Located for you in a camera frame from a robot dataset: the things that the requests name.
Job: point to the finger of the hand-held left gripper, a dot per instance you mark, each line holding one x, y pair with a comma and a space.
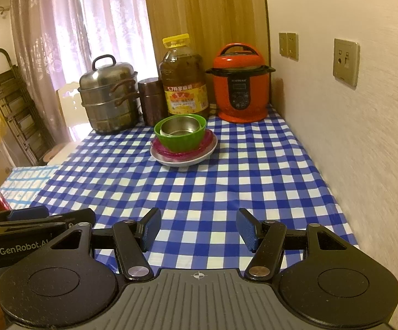
75, 217
27, 213

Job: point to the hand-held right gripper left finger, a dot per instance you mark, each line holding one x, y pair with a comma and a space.
152, 230

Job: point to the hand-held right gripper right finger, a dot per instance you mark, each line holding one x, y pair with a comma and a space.
247, 230

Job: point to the white ceramic plate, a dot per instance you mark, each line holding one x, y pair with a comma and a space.
181, 162

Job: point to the pink transparent plastic plate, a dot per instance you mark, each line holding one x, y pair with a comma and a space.
185, 155
158, 146

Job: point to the green plastic bowl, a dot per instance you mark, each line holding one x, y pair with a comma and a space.
180, 142

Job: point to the stainless steel bowl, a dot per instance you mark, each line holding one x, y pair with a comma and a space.
178, 127

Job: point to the light blue patterned cloth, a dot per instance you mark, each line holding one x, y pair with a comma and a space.
27, 185

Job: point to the blue checkered tablecloth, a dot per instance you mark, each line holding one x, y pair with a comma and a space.
202, 185

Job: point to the small white table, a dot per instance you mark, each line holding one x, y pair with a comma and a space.
59, 151

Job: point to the dark folding rack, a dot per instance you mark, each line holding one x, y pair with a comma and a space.
20, 110

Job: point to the white wooden chair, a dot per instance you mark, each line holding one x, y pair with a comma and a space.
70, 106

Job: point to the stainless steel steamer pot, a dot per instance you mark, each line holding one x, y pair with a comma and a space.
109, 99

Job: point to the brown metal canister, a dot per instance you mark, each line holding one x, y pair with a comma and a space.
152, 101

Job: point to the red electric pressure cooker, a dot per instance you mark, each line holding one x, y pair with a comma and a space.
242, 89

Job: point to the large cooking oil bottle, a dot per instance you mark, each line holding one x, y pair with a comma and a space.
185, 89

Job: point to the sheer pink curtain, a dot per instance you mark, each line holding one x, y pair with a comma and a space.
82, 24

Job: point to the beige wall socket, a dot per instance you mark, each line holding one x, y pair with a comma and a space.
346, 62

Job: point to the wooden wall panel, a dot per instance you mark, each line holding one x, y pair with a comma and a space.
202, 7

